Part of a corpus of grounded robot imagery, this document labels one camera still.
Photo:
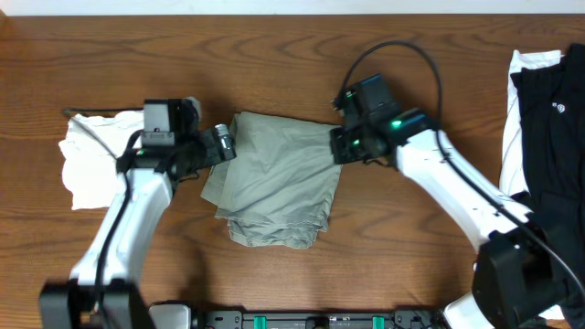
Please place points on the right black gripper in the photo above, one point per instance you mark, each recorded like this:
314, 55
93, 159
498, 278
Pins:
341, 145

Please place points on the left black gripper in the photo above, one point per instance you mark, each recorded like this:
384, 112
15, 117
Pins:
212, 146

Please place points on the khaki green shorts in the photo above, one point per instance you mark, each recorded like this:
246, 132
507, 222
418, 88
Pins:
280, 188

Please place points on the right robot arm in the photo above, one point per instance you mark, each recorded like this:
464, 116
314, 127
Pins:
524, 263

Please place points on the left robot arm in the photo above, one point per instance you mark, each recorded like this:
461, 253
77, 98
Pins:
102, 289

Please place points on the folded white t-shirt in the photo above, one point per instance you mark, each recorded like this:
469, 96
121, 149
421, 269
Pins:
90, 147

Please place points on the white garment under pile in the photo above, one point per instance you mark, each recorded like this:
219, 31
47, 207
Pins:
512, 177

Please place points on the black garment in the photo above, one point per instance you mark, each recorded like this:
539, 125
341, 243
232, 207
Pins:
551, 105

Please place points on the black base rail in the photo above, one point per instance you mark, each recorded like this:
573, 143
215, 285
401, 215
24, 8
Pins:
297, 321

